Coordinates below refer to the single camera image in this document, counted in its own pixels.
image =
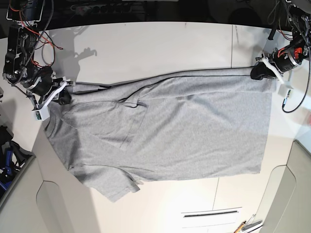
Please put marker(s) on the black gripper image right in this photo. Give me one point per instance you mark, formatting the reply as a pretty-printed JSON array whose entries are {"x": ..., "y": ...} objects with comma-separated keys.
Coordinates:
[{"x": 275, "y": 64}]

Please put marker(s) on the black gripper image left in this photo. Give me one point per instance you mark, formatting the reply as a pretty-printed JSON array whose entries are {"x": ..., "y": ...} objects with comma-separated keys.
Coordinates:
[{"x": 44, "y": 85}]

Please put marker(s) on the grey T-shirt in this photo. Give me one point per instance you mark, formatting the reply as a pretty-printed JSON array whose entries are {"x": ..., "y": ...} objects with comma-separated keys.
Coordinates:
[{"x": 180, "y": 126}]

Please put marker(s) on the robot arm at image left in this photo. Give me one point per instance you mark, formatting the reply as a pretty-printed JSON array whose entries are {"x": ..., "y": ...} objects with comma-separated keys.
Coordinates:
[{"x": 24, "y": 38}]

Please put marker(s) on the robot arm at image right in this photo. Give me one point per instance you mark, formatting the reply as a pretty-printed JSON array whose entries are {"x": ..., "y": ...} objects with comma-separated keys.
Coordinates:
[{"x": 298, "y": 13}]

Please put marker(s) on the blue and black clutter left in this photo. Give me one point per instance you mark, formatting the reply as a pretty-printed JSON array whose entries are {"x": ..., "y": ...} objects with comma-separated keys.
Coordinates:
[{"x": 12, "y": 159}]

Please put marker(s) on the black power strip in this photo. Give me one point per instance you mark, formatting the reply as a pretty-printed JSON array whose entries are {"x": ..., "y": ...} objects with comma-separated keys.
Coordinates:
[{"x": 101, "y": 9}]

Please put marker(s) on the yellow pencil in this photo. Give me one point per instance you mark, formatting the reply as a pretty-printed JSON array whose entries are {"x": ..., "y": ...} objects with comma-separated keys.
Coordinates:
[{"x": 240, "y": 227}]

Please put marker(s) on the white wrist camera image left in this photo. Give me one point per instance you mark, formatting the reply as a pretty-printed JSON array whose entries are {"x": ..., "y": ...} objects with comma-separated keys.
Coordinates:
[{"x": 41, "y": 114}]

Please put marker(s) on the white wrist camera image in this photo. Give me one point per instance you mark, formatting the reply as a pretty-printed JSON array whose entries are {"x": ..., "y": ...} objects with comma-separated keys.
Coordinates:
[
  {"x": 285, "y": 91},
  {"x": 41, "y": 114}
]

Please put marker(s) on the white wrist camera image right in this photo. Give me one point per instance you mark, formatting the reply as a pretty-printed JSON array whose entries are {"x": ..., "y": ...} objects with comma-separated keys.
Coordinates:
[{"x": 285, "y": 91}]

